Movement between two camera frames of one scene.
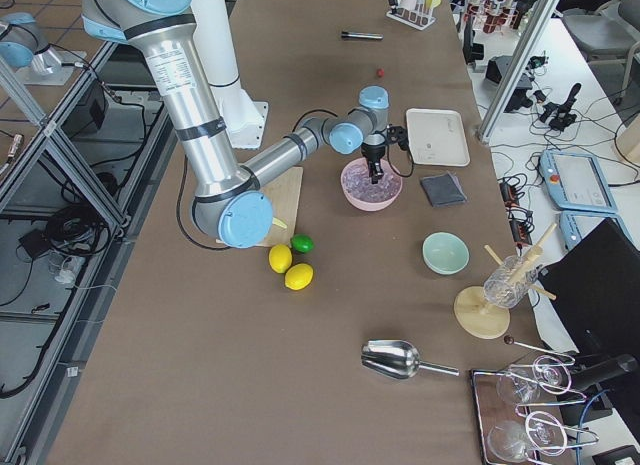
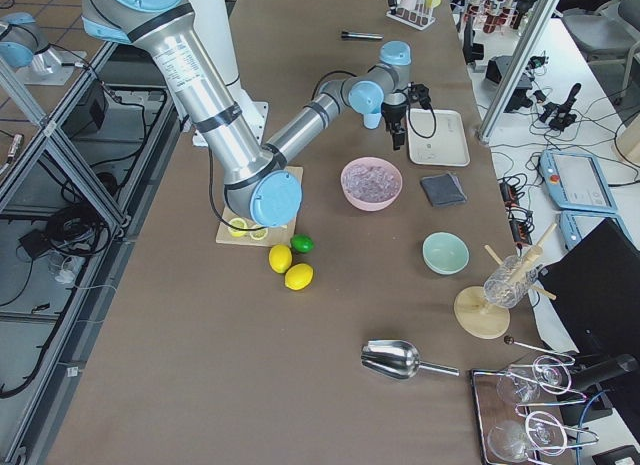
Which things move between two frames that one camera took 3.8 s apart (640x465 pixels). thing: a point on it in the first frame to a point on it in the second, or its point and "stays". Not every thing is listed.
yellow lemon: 299,276 stays
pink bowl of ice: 359,191 stays
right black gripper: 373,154 to 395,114
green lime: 302,243 stays
